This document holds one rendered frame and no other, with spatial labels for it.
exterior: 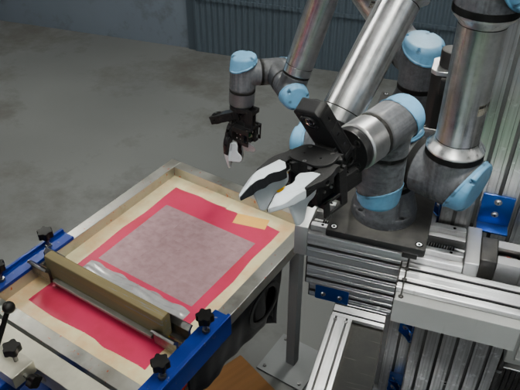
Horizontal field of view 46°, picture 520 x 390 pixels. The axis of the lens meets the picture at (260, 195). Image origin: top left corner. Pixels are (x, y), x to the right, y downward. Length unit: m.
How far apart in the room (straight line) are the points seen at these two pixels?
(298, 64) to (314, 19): 0.12
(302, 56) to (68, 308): 0.89
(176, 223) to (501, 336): 0.99
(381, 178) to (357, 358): 1.56
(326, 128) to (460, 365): 1.27
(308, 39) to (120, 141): 2.73
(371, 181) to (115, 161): 3.08
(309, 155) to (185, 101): 3.77
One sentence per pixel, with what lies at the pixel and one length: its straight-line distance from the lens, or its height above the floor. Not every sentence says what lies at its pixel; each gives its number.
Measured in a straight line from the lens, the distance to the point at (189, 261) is 1.77.
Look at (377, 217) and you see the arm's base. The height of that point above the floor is 1.29.
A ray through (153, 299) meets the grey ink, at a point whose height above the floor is 0.96.
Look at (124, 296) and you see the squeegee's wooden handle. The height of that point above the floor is 1.06.
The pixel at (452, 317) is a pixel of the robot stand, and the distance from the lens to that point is 1.40.
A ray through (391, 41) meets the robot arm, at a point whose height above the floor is 1.73.
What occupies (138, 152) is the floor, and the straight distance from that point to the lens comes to 4.06.
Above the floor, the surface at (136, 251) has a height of 0.96.
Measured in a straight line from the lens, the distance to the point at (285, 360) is 2.73.
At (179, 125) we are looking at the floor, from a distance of 4.30.
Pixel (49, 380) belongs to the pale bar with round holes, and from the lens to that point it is 1.47.
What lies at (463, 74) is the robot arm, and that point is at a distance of 1.17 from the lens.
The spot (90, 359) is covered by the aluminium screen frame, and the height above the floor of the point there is 0.99.
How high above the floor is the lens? 2.15
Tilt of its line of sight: 37 degrees down
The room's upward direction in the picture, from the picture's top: straight up
